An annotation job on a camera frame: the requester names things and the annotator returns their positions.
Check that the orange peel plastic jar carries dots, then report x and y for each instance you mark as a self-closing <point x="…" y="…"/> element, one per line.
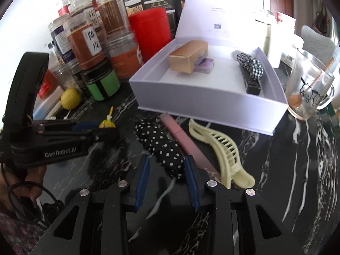
<point x="84" y="41"/>

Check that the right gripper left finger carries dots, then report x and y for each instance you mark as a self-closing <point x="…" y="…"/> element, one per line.
<point x="95" y="222"/>

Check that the polka dot black scrunchie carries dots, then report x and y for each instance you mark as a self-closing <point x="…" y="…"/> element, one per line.
<point x="166" y="151"/>

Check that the lavender open gift box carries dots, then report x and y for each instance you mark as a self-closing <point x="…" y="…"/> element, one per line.
<point x="228" y="27"/>

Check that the green-label black jar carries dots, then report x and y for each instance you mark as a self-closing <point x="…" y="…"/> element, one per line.
<point x="101" y="80"/>

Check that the gold rectangular box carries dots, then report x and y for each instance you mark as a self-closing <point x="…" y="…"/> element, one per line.
<point x="187" y="57"/>

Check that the cream plastic hair claw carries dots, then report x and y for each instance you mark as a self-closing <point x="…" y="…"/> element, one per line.
<point x="227" y="153"/>

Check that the grey leaf-pattern chair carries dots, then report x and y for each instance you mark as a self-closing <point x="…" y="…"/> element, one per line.
<point x="316" y="44"/>

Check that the dark-label supplement jar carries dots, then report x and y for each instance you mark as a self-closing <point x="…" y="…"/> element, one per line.
<point x="58" y="34"/>

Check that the black cosmetic box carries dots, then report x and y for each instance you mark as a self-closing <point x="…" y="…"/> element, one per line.
<point x="251" y="86"/>

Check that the gingham black white scrunchie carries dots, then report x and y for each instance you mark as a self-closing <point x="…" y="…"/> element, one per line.
<point x="252" y="65"/>

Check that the tall brown-label plastic jar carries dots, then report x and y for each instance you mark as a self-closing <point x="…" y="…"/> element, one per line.
<point x="114" y="17"/>

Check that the short orange-label plastic jar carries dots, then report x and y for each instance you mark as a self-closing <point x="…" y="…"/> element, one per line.
<point x="125" y="55"/>

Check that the clear glass mug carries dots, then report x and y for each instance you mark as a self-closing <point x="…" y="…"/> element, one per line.
<point x="310" y="85"/>

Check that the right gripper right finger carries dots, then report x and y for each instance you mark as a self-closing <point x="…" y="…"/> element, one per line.
<point x="260" y="231"/>

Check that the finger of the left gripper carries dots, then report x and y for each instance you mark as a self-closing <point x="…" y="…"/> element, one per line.
<point x="88" y="136"/>
<point x="61" y="126"/>

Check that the white paper cup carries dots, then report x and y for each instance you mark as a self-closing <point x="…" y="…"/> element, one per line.
<point x="286" y="22"/>

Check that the red cylindrical canister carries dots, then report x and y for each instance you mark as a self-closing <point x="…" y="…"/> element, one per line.
<point x="152" y="31"/>

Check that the yellow lemon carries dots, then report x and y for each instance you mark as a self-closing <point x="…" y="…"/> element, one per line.
<point x="70" y="98"/>

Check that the purple Manta Ray card box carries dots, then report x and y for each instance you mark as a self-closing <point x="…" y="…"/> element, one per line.
<point x="205" y="66"/>

